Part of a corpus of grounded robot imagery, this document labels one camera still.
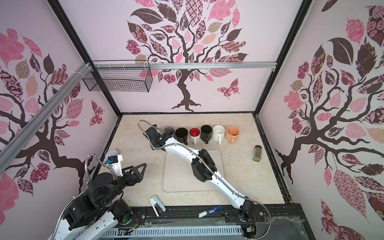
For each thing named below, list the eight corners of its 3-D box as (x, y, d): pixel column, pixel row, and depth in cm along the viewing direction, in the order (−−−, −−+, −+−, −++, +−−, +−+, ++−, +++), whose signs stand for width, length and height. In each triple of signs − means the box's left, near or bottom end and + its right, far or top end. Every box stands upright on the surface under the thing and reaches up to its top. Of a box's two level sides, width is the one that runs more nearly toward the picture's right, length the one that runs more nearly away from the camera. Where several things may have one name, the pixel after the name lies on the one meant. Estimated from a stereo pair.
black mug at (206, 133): (201, 145, 102) (201, 138, 96) (200, 132, 110) (200, 124, 103) (212, 145, 102) (213, 138, 96) (210, 132, 110) (211, 124, 103)
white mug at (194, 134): (188, 146, 103) (188, 139, 96) (189, 134, 110) (188, 127, 104) (200, 146, 103) (200, 139, 96) (200, 134, 110) (200, 127, 104)
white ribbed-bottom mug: (212, 145, 102) (213, 139, 96) (211, 132, 110) (212, 125, 104) (224, 145, 102) (226, 139, 96) (222, 132, 110) (224, 125, 104)
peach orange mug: (226, 146, 101) (228, 139, 95) (224, 133, 109) (225, 125, 102) (238, 146, 101) (241, 139, 95) (235, 133, 109) (238, 125, 102)
